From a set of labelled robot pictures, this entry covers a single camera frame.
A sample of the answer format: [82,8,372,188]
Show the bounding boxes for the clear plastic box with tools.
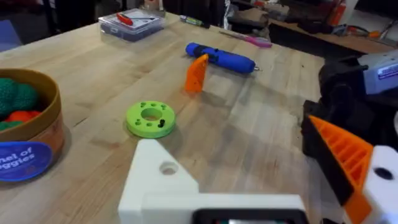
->
[98,8,166,43]

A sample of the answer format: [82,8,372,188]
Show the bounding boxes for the wooden side table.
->
[268,17,396,60]

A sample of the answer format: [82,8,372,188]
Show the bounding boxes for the bare white left gripper left finger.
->
[118,138,200,224]

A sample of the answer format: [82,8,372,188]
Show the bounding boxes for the green disc with holes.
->
[125,100,177,139]

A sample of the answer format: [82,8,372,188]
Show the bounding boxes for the orange handled pliers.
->
[345,24,382,39]

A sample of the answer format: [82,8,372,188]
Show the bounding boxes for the orange ribbed wedge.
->
[184,53,210,93]

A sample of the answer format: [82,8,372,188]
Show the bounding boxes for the pink handled tool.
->
[218,30,274,49]

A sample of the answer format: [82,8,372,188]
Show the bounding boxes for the blue electric screwdriver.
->
[185,42,260,75]

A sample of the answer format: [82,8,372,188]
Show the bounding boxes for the white orange left gripper right finger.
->
[300,114,398,224]

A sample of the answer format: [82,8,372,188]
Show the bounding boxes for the green marker pen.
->
[179,14,211,29]

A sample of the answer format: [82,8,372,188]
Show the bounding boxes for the brown tub of knitted toys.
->
[0,68,65,183]

